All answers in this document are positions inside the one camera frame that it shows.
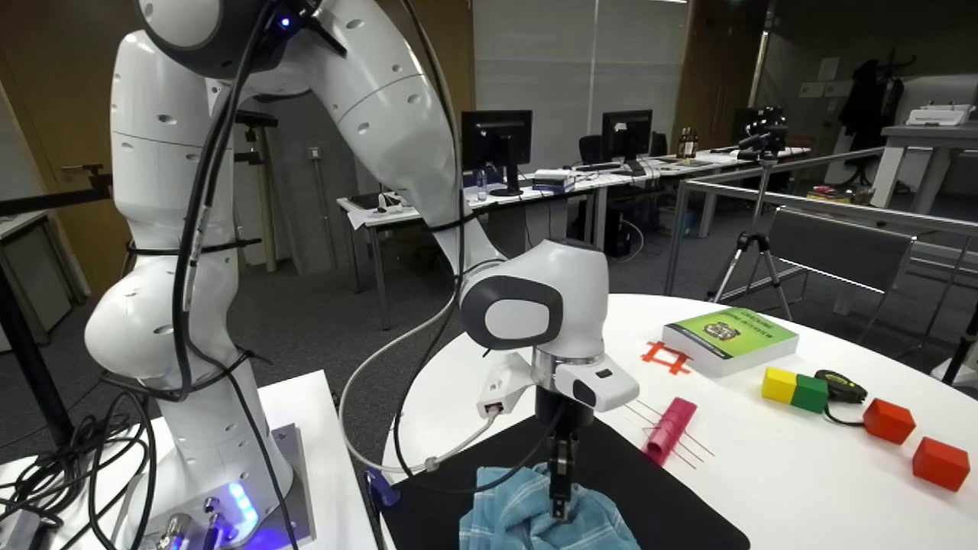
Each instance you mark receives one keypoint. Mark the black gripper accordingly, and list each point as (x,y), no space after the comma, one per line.
(565,419)

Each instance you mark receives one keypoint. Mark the blue checked towel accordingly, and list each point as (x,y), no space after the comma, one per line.
(515,511)

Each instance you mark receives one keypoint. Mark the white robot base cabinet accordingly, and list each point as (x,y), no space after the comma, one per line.
(235,466)

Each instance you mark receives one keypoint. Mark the black mat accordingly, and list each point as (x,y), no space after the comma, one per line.
(655,506)

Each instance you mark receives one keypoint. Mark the pink cylinder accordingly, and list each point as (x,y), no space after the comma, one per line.
(668,433)

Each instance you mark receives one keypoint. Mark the blue clamp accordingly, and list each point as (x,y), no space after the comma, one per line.
(388,495)

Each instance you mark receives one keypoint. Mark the green book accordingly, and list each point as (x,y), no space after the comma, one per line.
(729,342)

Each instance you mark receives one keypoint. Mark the yellow cube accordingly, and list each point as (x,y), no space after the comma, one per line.
(779,384)

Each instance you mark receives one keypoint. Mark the green cube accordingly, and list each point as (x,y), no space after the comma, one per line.
(811,394)

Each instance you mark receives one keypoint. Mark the white office desk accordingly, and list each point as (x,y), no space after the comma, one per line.
(558,185)

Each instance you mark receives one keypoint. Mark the red cube far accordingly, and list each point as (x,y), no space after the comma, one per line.
(889,423)

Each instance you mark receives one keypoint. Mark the red cube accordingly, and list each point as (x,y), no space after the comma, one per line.
(889,423)
(940,463)

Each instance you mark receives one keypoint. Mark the black monitor left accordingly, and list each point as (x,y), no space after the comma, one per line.
(496,145)

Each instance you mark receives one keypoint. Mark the black monitor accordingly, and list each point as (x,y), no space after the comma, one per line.
(629,132)
(496,145)

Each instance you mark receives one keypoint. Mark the black monitor right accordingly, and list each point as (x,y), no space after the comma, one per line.
(629,132)

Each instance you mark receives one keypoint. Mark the red cube near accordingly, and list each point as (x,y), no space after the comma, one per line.
(940,463)

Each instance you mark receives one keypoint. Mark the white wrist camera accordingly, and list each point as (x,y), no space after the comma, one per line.
(593,384)

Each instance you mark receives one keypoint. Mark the orange frame piece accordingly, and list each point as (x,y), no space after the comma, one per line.
(668,358)

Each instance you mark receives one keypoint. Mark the camera tripod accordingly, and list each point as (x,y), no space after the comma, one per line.
(762,142)

